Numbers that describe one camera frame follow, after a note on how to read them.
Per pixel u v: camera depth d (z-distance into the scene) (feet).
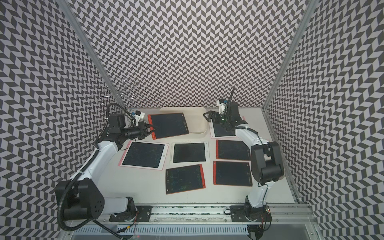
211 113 2.59
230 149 3.14
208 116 2.65
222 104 2.67
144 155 3.04
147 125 2.52
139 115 2.47
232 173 2.83
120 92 2.77
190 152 3.08
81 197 1.33
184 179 2.76
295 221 2.42
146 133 2.36
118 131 2.07
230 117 2.34
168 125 2.76
